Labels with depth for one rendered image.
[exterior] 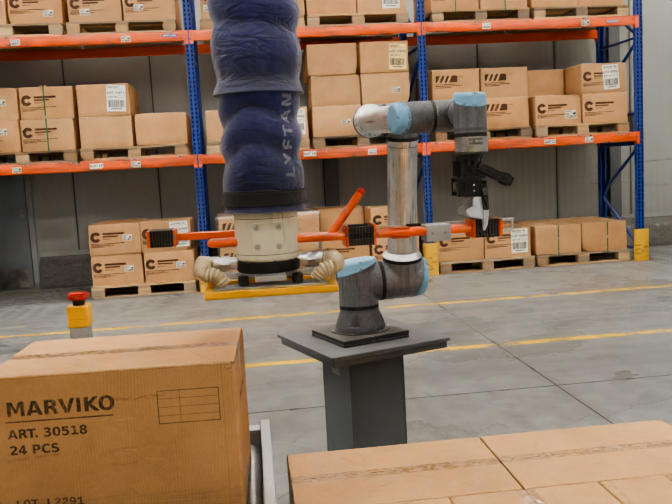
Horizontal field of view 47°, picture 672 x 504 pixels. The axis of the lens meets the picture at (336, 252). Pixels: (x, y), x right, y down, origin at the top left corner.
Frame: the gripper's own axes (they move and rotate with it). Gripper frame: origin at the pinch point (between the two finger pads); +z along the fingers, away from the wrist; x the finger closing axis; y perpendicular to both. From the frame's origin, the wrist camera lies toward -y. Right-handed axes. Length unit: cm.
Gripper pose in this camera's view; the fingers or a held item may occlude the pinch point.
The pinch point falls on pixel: (481, 225)
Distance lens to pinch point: 219.1
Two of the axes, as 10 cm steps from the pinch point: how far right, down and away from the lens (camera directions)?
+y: -9.9, 0.7, -1.1
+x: 1.2, 1.1, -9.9
